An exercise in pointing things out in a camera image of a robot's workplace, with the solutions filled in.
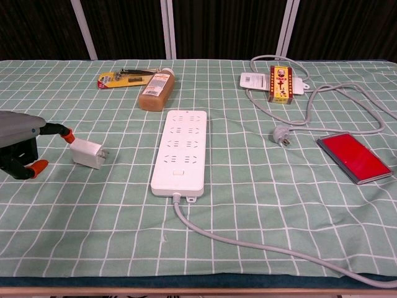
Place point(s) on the yellow red spice box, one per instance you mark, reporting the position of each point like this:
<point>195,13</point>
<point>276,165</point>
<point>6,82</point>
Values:
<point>280,87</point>

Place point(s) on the white power adapter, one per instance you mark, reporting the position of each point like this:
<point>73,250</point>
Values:
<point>85,153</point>

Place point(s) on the white power strip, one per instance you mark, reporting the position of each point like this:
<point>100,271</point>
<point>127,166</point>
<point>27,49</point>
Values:
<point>180,174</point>

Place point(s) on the white partition frame post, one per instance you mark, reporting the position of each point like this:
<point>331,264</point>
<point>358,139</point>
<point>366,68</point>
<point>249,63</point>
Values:
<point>84,29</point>
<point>288,28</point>
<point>169,31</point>

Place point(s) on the brown liquid plastic bottle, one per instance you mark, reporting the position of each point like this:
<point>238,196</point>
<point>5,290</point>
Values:
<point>155,93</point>

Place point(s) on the white packaging card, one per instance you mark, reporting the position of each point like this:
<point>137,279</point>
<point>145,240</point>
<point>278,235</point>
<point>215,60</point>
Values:
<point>252,81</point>

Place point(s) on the red flat case grey rim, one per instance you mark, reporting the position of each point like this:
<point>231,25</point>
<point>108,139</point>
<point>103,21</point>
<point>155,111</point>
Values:
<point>353,155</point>

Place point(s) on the yellow razor blister pack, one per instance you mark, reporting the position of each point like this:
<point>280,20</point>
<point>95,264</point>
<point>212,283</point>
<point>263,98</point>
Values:
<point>108,80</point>

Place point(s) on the green checked tablecloth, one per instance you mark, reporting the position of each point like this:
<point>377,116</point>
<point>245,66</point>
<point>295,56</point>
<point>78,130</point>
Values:
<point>93,201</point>

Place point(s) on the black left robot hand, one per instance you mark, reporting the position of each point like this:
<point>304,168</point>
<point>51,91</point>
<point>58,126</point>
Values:
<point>18,155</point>

